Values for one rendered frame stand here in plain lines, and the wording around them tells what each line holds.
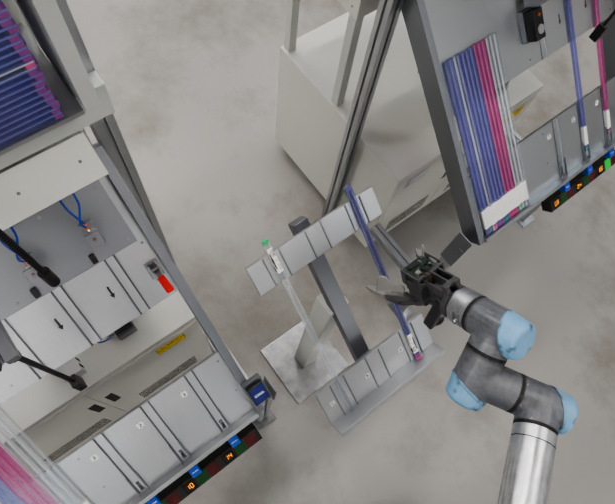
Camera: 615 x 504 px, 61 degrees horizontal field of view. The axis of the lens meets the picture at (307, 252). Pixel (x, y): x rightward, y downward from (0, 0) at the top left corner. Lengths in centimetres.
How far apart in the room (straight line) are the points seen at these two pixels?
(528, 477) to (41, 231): 91
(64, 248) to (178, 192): 137
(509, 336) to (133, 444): 81
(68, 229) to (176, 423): 51
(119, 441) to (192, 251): 112
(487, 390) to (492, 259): 145
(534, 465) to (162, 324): 96
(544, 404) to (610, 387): 147
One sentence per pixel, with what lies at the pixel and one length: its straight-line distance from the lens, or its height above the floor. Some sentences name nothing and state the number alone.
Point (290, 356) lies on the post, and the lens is 206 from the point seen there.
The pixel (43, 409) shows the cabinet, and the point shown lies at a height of 62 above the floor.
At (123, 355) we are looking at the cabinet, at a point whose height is 62.
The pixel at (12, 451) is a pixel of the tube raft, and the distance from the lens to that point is 121.
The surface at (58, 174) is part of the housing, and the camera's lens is 96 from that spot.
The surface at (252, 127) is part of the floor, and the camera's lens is 249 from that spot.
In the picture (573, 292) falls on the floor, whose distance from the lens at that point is 253.
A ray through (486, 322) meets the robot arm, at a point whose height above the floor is 117.
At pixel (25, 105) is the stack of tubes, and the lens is 80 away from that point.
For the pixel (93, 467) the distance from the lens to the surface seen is 127.
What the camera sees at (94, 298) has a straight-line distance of 110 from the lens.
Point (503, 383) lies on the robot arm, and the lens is 101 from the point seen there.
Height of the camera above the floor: 203
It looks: 68 degrees down
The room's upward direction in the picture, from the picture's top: 14 degrees clockwise
